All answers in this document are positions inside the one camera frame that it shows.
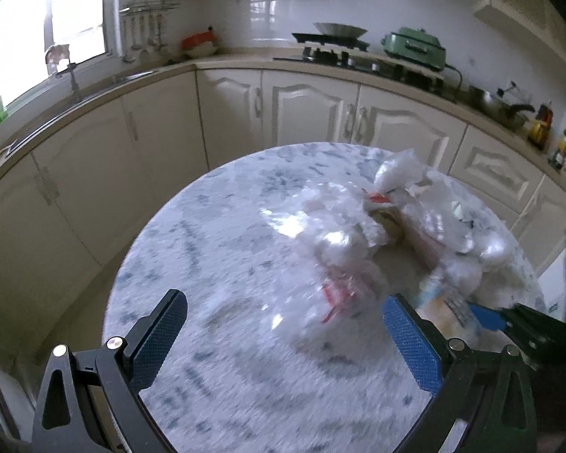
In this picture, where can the wall utensil rack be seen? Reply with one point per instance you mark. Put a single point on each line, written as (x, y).
(148, 4)

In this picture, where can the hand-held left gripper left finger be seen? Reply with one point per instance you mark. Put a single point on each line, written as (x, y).
(158, 335)

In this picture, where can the steel wok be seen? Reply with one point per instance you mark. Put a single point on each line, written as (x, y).
(339, 29)

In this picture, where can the clear plastic bag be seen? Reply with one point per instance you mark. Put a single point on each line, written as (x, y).
(339, 240)

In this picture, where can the metal sink faucet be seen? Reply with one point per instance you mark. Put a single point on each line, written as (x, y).
(74, 82)

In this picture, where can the red and white bowls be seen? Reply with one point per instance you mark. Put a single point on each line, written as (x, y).
(198, 40)

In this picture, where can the row of hanging utensils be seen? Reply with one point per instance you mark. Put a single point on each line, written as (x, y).
(144, 33)

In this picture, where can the green electric grill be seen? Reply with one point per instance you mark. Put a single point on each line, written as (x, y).
(415, 45)

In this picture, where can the steel sink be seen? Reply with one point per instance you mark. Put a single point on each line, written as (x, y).
(127, 77)

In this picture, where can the kitchen window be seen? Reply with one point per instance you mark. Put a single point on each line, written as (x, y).
(52, 23)

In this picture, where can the black griddle pan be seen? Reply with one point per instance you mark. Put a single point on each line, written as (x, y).
(311, 37)

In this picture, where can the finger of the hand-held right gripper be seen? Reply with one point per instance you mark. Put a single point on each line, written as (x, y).
(486, 318)

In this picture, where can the black gas stove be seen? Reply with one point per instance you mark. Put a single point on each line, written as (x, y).
(325, 54)

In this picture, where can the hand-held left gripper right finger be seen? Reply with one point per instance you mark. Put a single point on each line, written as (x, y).
(410, 344)

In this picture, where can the cream kitchen base cabinet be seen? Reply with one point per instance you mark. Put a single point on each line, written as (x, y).
(170, 118)

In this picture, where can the cream wall cabinet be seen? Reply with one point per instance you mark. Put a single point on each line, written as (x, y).
(523, 4)

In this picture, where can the dark sauce bottle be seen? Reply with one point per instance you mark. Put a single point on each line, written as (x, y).
(540, 125)

